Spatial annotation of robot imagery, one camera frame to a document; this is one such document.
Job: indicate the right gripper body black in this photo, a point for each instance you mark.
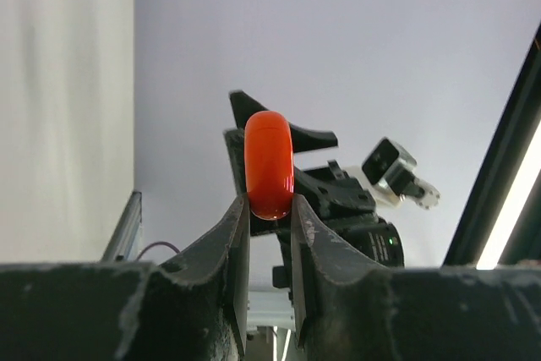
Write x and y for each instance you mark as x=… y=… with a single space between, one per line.
x=346 y=207

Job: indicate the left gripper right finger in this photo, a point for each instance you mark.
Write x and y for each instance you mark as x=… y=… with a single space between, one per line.
x=348 y=307

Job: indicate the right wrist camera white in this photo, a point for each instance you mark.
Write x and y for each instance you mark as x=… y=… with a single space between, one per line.
x=388 y=175

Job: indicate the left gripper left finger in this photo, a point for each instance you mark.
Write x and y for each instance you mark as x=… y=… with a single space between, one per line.
x=191 y=307

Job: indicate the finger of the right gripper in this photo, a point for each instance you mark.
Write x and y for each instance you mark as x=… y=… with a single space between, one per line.
x=303 y=140
x=234 y=140

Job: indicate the right aluminium frame post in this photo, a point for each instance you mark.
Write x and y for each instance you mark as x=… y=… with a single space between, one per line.
x=126 y=238

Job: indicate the orange charging case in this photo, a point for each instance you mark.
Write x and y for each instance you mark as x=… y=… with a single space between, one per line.
x=268 y=161

